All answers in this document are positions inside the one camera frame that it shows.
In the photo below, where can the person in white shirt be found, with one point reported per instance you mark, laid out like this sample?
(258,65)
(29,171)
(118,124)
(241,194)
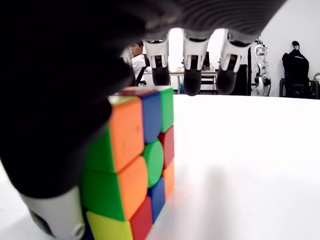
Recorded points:
(137,61)

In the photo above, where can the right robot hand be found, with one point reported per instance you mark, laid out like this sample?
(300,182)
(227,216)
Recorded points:
(62,75)

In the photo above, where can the white humanoid robot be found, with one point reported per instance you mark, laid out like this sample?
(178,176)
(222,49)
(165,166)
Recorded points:
(262,67)

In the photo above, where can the multicoloured Rubik's cube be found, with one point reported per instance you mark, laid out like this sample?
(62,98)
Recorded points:
(132,162)

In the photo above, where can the black gantry pole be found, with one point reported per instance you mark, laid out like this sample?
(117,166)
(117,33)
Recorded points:
(249,70)

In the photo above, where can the black cabinet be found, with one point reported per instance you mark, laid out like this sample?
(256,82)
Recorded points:
(241,80)

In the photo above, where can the white desk with wooden edge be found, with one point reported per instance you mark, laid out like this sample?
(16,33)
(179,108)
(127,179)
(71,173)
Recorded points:
(192,75)

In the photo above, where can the black computer monitor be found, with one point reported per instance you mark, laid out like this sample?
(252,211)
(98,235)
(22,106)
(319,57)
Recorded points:
(205,61)

